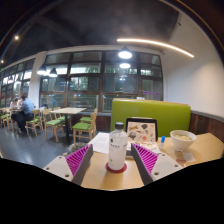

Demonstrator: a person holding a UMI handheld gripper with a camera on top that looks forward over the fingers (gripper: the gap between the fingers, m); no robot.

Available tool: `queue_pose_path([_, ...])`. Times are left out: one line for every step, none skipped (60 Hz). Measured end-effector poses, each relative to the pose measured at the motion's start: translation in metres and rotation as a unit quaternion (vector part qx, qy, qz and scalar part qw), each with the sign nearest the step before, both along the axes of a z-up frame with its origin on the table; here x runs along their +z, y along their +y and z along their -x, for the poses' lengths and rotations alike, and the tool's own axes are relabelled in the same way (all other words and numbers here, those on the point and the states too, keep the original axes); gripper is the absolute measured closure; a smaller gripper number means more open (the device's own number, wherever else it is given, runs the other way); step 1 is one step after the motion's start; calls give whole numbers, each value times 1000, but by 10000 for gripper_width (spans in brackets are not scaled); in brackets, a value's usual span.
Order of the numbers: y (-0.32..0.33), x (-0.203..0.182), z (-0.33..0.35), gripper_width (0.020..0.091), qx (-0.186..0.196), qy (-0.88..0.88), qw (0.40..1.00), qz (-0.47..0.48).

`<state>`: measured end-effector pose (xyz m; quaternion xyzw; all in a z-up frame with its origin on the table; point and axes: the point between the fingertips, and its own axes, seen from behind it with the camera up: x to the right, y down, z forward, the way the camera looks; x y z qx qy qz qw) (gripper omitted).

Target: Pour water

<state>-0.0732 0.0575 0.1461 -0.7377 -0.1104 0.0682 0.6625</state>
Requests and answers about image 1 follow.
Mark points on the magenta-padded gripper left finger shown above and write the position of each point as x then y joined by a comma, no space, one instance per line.
61,166

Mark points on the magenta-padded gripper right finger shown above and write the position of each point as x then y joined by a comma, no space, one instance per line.
161,166

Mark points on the clear plastic bottle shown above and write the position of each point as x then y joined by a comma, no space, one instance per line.
117,150

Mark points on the small blue-capped glue stick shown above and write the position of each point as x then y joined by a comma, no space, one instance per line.
162,142

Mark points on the sticker sheet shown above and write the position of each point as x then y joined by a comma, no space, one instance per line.
146,145

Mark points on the white paper napkin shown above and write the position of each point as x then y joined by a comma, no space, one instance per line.
188,156

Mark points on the white bowl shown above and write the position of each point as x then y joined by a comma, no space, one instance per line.
182,140

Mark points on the black laptop with stickers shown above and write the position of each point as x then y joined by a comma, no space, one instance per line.
141,130

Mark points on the wooden chairs with green seats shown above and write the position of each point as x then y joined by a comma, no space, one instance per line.
53,122

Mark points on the white paper sheet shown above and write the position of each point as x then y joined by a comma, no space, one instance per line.
101,142

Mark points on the flat round red coaster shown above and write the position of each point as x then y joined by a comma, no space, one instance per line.
110,170

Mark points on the green upholstered bench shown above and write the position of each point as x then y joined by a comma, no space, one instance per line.
166,113

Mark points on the light wooden dining table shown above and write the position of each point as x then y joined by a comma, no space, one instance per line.
68,110

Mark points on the person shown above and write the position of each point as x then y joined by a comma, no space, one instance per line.
26,111
14,103

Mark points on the long linear ceiling light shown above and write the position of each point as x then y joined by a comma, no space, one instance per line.
156,42

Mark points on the dark-framed window wall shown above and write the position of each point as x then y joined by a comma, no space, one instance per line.
86,83

